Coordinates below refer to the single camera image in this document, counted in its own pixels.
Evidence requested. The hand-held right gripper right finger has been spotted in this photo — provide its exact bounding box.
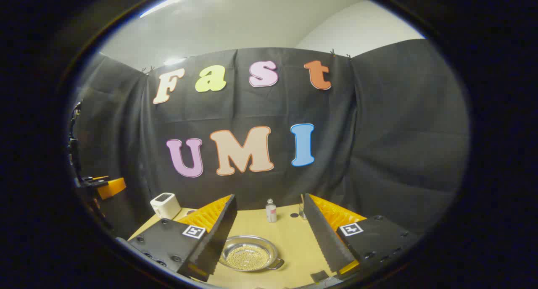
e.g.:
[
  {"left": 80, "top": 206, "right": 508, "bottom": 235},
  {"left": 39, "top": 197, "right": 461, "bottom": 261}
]
[{"left": 302, "top": 193, "right": 421, "bottom": 277}]

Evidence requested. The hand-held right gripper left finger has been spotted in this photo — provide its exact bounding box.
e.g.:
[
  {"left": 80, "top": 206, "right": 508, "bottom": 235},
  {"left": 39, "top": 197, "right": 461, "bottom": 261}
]
[{"left": 128, "top": 194, "right": 238, "bottom": 282}]

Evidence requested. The steel pot with beans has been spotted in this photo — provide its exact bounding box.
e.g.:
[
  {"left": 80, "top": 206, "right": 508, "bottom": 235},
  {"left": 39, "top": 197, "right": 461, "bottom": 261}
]
[{"left": 219, "top": 235, "right": 285, "bottom": 273}]

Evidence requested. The white toaster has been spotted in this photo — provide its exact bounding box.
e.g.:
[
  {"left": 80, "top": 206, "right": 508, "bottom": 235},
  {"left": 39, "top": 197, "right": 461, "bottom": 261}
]
[{"left": 150, "top": 192, "right": 182, "bottom": 220}]

